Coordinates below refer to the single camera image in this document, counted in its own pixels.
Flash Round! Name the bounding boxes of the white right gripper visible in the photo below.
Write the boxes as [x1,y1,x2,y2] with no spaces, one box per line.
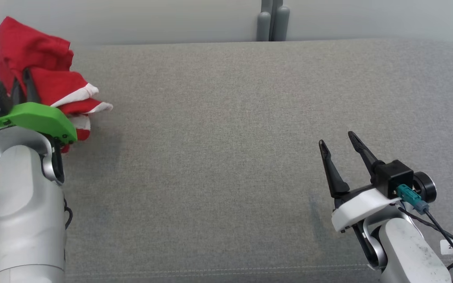
[319,131,402,233]

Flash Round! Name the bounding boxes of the grey partition post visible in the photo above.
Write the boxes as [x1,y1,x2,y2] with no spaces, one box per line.
[257,11,271,42]
[273,5,291,42]

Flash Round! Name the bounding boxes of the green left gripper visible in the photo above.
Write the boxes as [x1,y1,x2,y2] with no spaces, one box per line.
[0,69,78,144]

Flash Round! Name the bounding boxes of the red shorts white stripe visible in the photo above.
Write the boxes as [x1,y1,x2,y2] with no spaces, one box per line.
[0,16,114,115]

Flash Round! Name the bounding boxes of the black cable teal plug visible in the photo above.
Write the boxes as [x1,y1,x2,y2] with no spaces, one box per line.
[396,185,453,280]

